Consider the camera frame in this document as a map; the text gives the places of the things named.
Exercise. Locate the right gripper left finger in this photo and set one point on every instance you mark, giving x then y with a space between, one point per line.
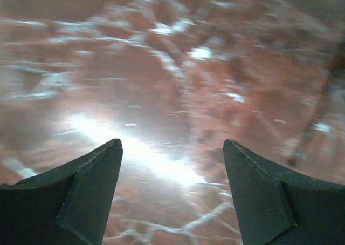
69 204

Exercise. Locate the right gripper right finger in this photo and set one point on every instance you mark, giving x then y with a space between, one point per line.
276 205

